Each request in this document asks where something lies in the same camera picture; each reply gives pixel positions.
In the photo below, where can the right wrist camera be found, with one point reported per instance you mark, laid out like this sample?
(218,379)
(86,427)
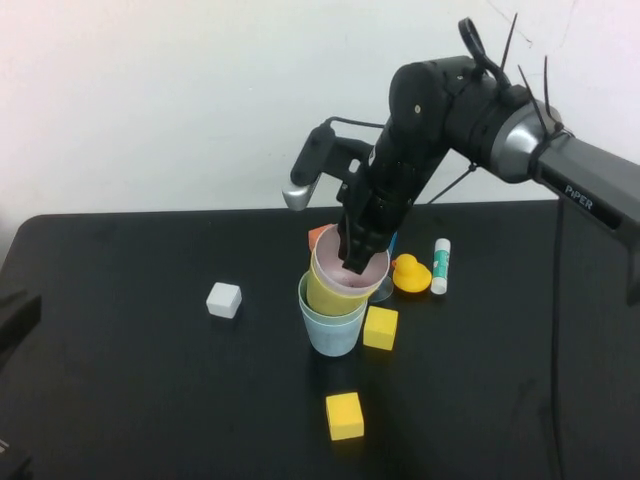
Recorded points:
(307,167)

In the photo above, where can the orange cube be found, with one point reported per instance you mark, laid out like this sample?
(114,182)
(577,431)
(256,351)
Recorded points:
(316,235)

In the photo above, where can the yellow plastic cup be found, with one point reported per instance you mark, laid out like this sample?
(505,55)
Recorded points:
(325,300)

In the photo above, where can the blue conical measuring glass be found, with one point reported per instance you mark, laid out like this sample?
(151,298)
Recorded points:
(384,293)

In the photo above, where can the yellow rubber duck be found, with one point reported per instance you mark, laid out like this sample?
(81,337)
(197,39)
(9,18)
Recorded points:
(411,277)

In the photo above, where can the green plastic cup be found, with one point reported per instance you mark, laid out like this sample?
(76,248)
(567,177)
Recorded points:
(325,320)

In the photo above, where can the pink plastic cup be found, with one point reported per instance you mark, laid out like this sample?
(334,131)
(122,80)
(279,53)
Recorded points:
(365,285)

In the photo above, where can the light blue plastic cup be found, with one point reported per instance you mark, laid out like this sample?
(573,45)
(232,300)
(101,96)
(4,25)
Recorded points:
(332,342)

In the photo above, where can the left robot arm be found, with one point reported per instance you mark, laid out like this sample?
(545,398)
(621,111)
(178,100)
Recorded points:
(20,320)

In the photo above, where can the white cube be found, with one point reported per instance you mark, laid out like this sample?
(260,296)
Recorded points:
(222,300)

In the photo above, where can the black zip tie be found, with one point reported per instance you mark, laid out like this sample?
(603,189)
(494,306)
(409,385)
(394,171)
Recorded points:
(509,42)
(546,85)
(534,97)
(450,186)

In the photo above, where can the white green glue stick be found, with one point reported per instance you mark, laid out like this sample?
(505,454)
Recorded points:
(441,265)

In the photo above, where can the yellow cube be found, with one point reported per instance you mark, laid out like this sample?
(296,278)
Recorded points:
(380,327)
(345,417)

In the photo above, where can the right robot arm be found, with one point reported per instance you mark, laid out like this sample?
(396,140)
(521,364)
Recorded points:
(515,140)

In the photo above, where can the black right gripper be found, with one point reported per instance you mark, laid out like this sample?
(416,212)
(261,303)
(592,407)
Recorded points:
(390,190)

